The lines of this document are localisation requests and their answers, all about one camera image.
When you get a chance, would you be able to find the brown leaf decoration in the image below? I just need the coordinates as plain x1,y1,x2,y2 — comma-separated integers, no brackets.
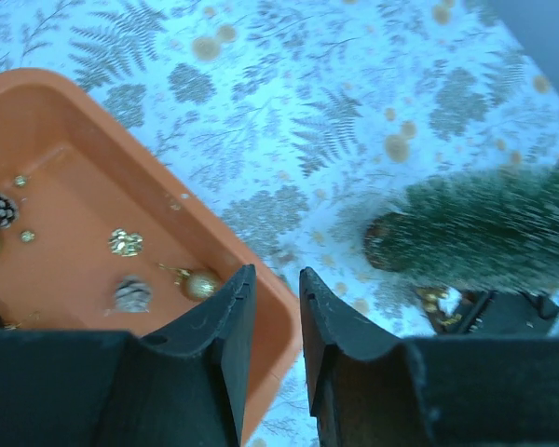
416,287,462,332

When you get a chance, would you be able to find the gold leaf sequin ornament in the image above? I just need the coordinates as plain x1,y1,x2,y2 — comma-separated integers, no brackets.
108,228,143,257

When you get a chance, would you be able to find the orange plastic bin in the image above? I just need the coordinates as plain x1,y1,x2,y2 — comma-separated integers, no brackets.
0,69,302,438

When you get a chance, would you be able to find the small green christmas tree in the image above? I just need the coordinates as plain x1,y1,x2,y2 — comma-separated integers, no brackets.
362,165,559,294

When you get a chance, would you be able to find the floral patterned table mat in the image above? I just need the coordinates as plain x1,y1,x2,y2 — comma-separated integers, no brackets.
0,1,559,446

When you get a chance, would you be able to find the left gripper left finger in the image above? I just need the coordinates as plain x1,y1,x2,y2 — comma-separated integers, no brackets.
0,265,256,446

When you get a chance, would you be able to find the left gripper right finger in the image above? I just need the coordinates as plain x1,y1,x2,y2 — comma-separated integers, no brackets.
299,268,559,446

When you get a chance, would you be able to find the gold glitter ball ornament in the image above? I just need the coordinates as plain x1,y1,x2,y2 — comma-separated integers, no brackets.
158,264,222,303

